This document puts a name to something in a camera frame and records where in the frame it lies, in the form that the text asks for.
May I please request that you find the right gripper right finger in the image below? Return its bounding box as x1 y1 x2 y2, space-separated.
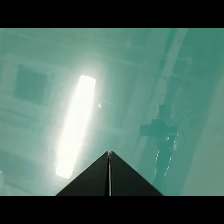
109 150 164 197

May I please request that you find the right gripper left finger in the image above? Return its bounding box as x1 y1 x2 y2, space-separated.
55 151 110 197

